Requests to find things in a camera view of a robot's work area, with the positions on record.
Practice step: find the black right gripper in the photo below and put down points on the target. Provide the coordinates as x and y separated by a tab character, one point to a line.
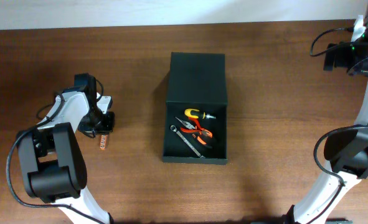
340	61

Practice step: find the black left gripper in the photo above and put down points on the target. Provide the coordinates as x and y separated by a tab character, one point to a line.
108	126

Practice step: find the orange socket bit rail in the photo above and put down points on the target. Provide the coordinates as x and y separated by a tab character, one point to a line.
103	142

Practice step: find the silver ratchet wrench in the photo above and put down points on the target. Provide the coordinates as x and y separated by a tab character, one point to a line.
175	130

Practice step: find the yellow black stubby screwdriver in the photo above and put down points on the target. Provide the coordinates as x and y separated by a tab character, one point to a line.
198	114

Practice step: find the black gift box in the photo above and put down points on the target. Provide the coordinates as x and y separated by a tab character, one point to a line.
197	81

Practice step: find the orange black long-nose pliers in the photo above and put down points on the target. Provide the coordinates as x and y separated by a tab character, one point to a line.
207	142

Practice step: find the red handled wire cutters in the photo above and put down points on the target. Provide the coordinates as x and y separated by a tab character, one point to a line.
193	127

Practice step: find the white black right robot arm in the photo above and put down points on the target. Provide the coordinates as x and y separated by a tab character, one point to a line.
341	154

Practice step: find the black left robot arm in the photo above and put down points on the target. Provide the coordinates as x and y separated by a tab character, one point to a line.
52	165

